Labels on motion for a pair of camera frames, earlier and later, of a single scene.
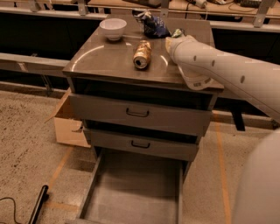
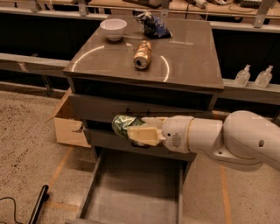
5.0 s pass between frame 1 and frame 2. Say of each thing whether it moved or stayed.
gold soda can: stayed
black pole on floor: stayed
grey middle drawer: stayed
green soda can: moved
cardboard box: stayed
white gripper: moved
